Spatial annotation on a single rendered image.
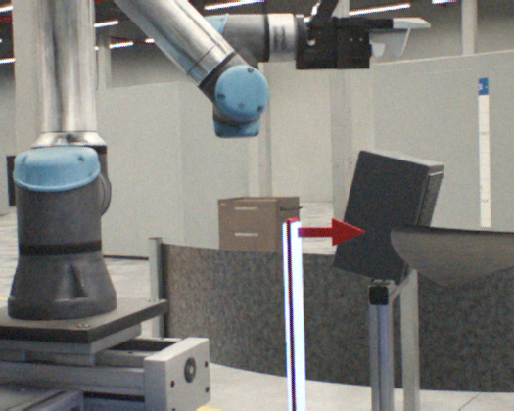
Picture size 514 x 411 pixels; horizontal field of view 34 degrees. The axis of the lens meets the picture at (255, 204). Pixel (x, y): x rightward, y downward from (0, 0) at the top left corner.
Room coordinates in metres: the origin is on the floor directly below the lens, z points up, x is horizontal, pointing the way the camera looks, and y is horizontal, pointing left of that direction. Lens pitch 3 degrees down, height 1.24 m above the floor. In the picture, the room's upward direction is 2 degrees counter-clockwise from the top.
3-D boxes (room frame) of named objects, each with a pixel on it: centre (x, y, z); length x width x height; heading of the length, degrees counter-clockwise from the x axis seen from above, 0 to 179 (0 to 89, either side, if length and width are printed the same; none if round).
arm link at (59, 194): (1.18, 0.28, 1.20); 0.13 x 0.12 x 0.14; 5
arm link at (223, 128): (1.31, 0.02, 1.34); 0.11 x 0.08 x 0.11; 5
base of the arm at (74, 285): (1.17, 0.28, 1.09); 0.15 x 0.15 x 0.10
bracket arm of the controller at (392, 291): (1.31, -0.21, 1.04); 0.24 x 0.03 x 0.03; 162
